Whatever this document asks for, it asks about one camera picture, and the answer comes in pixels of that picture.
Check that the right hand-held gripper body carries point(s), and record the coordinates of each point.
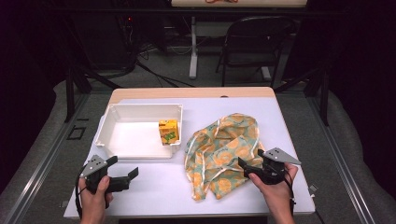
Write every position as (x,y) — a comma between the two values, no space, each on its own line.
(271,168)

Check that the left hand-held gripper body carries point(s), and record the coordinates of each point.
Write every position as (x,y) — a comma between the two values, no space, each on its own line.
(95,169)

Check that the lemon print cloth bag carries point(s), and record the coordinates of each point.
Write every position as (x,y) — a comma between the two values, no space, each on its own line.
(224,146)

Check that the white plastic bin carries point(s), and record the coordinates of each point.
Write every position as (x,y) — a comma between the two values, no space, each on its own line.
(130,137)

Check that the yellow juice carton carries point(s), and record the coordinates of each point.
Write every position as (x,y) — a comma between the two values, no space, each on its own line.
(168,130)

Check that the person's right hand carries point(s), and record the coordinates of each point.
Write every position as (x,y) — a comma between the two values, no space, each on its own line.
(275,191)

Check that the person's left hand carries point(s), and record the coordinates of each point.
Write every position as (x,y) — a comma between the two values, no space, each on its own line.
(95,199)

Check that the white table sheet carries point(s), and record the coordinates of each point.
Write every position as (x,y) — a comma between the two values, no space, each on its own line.
(155,193)

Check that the black metal stand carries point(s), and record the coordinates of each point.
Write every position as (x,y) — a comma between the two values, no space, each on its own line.
(325,93)
(70,93)

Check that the black folding chair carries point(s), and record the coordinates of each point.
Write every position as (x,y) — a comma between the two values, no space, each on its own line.
(258,28)

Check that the white stand leg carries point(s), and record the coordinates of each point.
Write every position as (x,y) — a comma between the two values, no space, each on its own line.
(193,46)

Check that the metal floor rail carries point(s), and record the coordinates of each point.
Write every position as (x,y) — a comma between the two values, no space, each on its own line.
(40,168)
(342,168)

